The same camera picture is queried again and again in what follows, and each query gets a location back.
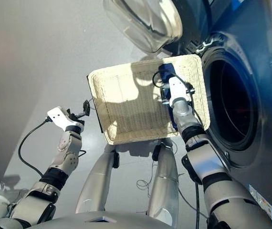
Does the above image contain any blue garment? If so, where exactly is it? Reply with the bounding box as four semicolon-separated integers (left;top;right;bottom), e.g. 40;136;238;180
158;63;178;105

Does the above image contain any black basket support board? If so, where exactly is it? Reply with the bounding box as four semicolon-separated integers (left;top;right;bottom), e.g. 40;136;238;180
86;74;104;134

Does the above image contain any pale woven basket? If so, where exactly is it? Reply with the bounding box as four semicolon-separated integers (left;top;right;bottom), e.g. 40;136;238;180
87;54;210;146

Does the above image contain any round glass washing machine door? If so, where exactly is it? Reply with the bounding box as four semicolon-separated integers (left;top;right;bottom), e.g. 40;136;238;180
102;0;213;55

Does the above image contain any grey washing machine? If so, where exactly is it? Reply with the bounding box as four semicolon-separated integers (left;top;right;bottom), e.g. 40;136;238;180
174;0;272;229

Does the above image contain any silver robot leg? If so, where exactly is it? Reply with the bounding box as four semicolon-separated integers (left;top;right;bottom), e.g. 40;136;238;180
147;140;180;226
75;144;120;214

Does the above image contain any silver robot torso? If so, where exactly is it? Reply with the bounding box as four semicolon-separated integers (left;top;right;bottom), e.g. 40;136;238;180
0;211;172;229

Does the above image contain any large blue white sticker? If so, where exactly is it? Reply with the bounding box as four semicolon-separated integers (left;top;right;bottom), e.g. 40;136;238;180
248;184;272;221

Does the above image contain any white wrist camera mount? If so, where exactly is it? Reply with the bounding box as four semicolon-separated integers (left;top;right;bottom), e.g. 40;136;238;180
168;76;191;107
46;106;84;131

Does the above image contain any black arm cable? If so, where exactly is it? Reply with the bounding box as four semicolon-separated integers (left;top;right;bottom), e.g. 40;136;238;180
18;118;50;177
152;70;205;229

